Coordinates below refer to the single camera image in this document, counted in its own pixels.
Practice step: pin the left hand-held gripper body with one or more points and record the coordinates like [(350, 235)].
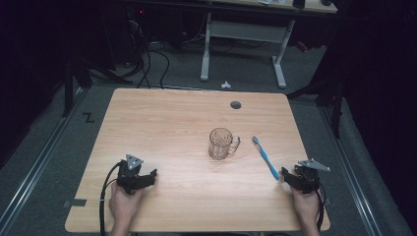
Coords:
[(128, 175)]

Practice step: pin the black zigzag floor tape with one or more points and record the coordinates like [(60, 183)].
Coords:
[(88, 117)]

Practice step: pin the small white floor object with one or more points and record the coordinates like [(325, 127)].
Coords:
[(225, 85)]

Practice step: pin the clear glass mug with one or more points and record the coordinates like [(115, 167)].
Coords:
[(220, 144)]

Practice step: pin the black metal stand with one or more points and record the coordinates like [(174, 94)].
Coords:
[(337, 111), (68, 88)]

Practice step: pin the metal floor rail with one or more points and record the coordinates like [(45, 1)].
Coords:
[(39, 164), (350, 170)]

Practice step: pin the small red floor object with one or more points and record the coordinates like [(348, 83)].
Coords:
[(302, 46)]

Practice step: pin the black computer tower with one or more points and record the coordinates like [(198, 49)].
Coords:
[(136, 29)]

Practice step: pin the blue toothbrush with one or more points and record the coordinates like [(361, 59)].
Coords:
[(266, 159)]

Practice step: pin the white-legged wooden desk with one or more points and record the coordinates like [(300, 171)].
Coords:
[(244, 32)]

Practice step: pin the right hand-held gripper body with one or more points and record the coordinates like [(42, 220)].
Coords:
[(308, 178)]

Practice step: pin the grey round table grommet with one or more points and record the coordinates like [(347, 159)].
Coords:
[(235, 105)]

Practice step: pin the grey tape strip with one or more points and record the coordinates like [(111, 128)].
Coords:
[(77, 202), (327, 202)]

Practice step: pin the person's left hand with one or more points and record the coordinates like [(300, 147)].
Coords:
[(123, 205)]

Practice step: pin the person's right hand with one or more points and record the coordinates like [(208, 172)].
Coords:
[(305, 206)]

